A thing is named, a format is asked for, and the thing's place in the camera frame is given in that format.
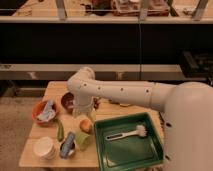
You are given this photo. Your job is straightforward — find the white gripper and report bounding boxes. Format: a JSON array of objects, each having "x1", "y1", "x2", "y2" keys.
[{"x1": 73, "y1": 98, "x2": 94, "y2": 117}]

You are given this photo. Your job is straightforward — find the orange apple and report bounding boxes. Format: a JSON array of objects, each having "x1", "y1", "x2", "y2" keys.
[{"x1": 80, "y1": 119, "x2": 92, "y2": 134}]

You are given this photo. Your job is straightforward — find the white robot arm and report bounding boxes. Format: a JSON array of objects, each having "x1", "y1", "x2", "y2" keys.
[{"x1": 67, "y1": 67, "x2": 213, "y2": 171}]

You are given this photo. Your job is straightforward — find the purple bowl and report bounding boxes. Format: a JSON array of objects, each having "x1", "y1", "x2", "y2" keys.
[{"x1": 61, "y1": 92, "x2": 74, "y2": 113}]

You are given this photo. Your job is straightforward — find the orange bowl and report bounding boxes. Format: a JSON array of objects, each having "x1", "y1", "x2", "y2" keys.
[{"x1": 31, "y1": 100, "x2": 59, "y2": 127}]

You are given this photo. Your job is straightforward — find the small bowl with can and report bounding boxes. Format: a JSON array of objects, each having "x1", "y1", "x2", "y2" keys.
[{"x1": 59, "y1": 141, "x2": 75, "y2": 159}]

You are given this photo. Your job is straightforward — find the bunch of brown grapes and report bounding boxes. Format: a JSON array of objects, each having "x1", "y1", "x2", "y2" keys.
[{"x1": 94, "y1": 98, "x2": 100, "y2": 110}]

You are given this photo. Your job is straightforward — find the crumpled blue white packet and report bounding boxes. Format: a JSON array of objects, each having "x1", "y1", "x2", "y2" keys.
[{"x1": 37, "y1": 100, "x2": 56, "y2": 122}]

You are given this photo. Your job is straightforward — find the green cucumber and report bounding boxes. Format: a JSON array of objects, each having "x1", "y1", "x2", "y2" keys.
[{"x1": 56, "y1": 119, "x2": 64, "y2": 142}]

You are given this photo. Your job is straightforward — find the wooden table board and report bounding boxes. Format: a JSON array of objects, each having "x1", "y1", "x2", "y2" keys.
[{"x1": 19, "y1": 81, "x2": 164, "y2": 171}]

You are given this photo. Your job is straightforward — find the yellow banana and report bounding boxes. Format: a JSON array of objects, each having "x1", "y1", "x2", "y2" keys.
[{"x1": 119, "y1": 103, "x2": 131, "y2": 107}]

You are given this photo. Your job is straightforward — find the blue can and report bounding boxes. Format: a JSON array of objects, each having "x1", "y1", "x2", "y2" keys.
[{"x1": 60, "y1": 131, "x2": 76, "y2": 158}]

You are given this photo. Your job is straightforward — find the white stacked cups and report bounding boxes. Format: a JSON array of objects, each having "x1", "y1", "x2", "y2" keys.
[{"x1": 33, "y1": 137, "x2": 55, "y2": 160}]

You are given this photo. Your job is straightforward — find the white dish brush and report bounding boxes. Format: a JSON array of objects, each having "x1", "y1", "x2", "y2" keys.
[{"x1": 105, "y1": 125, "x2": 147, "y2": 141}]

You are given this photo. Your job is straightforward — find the green plastic tray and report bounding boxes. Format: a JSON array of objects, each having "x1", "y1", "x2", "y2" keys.
[{"x1": 94, "y1": 113, "x2": 163, "y2": 171}]

